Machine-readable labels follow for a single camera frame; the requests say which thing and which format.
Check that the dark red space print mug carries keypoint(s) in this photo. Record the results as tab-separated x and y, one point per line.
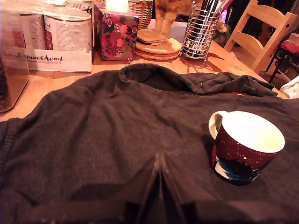
233	163

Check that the dark grey knitted cloth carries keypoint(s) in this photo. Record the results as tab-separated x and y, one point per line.
93	128

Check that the white crumpled cloth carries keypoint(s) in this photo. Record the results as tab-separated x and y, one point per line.
292	88

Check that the square cork coaster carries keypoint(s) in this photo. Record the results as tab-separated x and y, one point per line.
151	36

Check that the white cardboard can tray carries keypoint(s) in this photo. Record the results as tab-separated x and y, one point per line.
58	63

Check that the floral tissue box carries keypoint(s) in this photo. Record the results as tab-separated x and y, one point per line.
116	35

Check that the clear kibble container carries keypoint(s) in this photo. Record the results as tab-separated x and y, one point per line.
11	81

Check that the ginger cat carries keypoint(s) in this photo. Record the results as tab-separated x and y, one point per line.
168	14

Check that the white labelled tin can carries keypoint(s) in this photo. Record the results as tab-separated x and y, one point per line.
67	32
35	30

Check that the light wooden chair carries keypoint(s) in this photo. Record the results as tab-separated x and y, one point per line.
275	42

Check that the wicker basket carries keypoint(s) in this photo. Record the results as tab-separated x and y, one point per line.
142	11

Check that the black chair with red cushion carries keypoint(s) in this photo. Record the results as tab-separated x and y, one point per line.
289	45

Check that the white paper tissue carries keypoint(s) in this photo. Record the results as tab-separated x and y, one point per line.
116	4

